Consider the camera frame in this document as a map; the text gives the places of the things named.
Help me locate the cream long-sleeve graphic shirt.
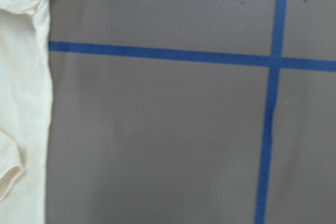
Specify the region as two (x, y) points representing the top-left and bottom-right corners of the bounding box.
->
(1, 0), (53, 223)

